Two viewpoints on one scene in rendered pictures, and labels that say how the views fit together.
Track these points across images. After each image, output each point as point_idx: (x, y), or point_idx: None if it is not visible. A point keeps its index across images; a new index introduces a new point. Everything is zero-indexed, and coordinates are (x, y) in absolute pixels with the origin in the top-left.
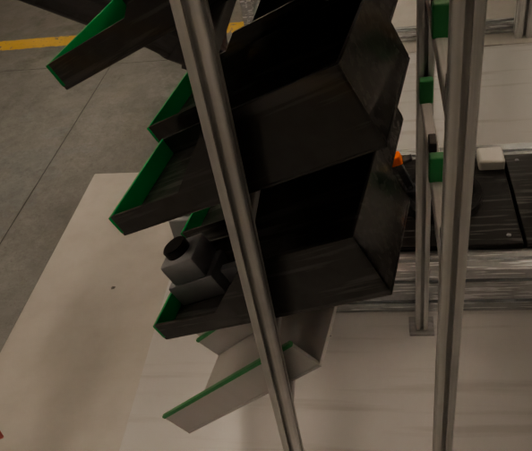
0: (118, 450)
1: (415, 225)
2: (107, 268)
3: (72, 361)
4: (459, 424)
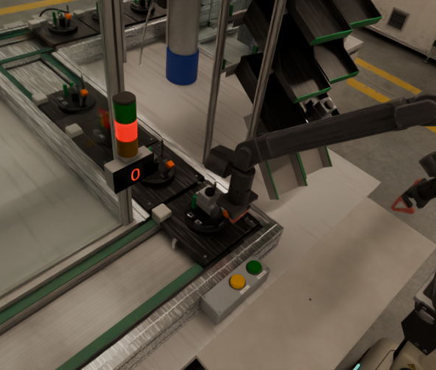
0: (340, 221)
1: (179, 171)
2: (307, 316)
3: (347, 271)
4: None
